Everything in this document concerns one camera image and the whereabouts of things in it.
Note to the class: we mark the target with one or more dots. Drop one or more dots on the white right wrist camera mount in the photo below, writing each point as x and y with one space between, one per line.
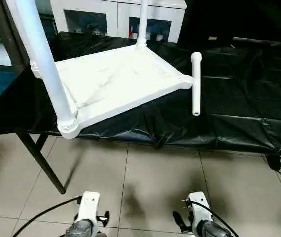
195 210

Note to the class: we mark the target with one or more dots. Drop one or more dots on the black table mat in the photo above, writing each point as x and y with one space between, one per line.
239 98

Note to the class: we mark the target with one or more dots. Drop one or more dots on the white plastic table top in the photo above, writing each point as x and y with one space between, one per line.
121 79

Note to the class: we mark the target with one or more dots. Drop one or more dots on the grey curtain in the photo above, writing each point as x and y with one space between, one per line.
5 34

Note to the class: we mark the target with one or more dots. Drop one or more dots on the white plastic table leg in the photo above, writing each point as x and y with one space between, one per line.
196 84
142 22
44 64
32 69

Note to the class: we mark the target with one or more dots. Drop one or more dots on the white glass-door cabinet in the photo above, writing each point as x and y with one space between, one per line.
111 15

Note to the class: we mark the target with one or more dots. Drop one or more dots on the small orange label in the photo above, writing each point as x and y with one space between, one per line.
212 38

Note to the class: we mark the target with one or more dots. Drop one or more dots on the black metal table frame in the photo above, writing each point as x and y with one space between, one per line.
42 163

